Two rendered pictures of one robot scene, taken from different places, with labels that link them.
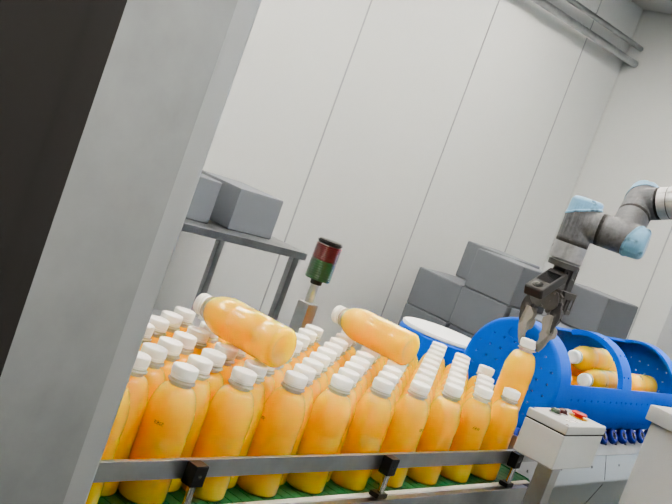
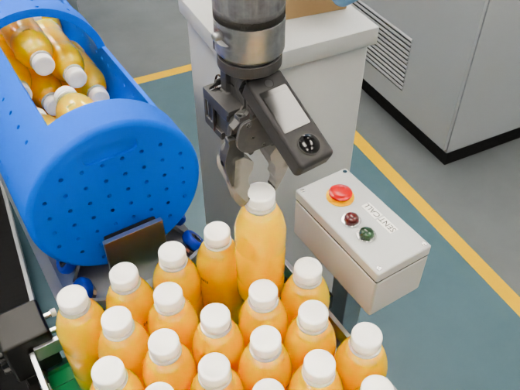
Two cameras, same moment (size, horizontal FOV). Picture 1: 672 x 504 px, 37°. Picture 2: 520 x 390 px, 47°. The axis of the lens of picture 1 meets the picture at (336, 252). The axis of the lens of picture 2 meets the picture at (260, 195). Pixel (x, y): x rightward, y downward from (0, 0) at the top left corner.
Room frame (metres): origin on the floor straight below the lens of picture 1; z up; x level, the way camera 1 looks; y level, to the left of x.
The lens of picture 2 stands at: (2.11, 0.03, 1.74)
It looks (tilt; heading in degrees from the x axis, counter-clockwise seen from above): 44 degrees down; 290
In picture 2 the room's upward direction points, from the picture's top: straight up
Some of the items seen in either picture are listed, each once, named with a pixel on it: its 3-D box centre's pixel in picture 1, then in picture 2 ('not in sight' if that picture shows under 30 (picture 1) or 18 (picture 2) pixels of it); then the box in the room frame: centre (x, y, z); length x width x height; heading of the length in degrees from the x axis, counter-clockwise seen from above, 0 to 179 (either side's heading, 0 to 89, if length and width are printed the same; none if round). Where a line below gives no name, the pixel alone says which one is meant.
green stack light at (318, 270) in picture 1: (320, 269); not in sight; (2.44, 0.02, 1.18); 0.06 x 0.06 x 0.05
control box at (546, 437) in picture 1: (560, 437); (357, 237); (2.18, -0.60, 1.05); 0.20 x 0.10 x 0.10; 142
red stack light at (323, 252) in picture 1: (326, 252); not in sight; (2.44, 0.02, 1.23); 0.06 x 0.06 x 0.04
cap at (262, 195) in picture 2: (528, 344); (260, 197); (2.30, -0.49, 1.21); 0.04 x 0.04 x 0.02
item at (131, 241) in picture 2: not in sight; (136, 253); (2.52, -0.50, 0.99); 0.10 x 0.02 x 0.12; 52
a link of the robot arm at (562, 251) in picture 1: (566, 253); (247, 34); (2.32, -0.50, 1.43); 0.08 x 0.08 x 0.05
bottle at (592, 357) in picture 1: (588, 358); (26, 39); (2.89, -0.79, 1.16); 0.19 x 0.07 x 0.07; 142
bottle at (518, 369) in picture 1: (512, 384); (260, 248); (2.30, -0.49, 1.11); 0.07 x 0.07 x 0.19
